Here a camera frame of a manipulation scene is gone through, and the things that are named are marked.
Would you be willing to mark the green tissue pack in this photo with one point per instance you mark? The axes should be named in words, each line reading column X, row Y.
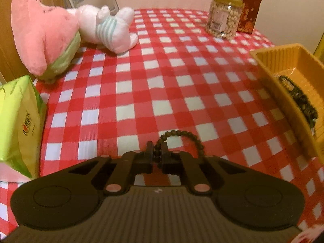
column 17, row 121

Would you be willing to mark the red white checked tablecloth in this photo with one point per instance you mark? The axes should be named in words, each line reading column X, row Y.
column 162, row 86

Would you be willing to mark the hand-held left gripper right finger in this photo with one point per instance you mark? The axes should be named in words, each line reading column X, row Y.
column 165, row 159

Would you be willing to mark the pink star plush toy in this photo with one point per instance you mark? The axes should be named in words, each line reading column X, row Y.
column 40, row 30

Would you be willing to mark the dark red gift box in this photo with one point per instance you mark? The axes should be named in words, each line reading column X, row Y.
column 250, row 12

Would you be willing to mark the clear jar of cashews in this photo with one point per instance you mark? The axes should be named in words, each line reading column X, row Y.
column 224, row 17

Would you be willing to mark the orange plastic tray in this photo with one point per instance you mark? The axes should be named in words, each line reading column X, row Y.
column 281, row 93

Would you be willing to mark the yellow flat board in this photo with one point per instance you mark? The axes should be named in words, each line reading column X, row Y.
column 319, row 48

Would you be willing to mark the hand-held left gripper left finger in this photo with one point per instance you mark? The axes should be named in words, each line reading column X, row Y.
column 149, row 158

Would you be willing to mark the white plush toy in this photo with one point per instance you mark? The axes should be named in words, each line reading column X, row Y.
column 114, row 30

